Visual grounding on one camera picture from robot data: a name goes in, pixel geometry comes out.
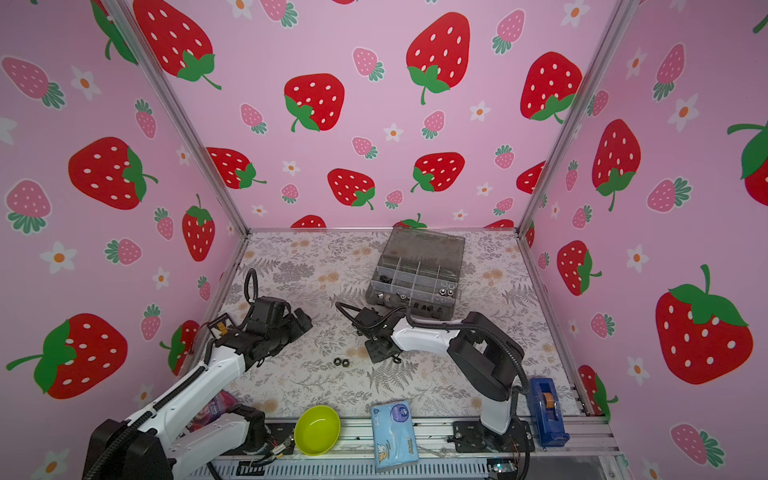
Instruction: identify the small black framed card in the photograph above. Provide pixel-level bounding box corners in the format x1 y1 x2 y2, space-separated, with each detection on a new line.
206 314 234 340

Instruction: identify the blue tape dispenser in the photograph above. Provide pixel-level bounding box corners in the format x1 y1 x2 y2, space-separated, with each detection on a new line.
527 377 570 448

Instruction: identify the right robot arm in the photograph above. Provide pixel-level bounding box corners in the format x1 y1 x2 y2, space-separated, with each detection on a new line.
345 307 530 436

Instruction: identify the purple candy bag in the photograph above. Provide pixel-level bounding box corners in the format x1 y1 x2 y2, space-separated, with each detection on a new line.
198 391 237 425

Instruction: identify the aluminium front rail frame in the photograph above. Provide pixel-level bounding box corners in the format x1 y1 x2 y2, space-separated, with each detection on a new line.
128 416 631 480

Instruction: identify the grey plastic compartment organizer box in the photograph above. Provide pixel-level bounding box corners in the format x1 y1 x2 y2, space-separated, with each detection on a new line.
365 226 465 321

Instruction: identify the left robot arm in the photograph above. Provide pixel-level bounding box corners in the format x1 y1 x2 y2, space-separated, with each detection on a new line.
83 297 312 479

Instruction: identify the blue tissue pack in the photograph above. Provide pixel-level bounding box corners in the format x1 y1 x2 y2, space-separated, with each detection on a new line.
371 400 419 472

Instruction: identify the lime green bowl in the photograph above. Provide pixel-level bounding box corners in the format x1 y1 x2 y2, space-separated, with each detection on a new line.
294 405 341 456

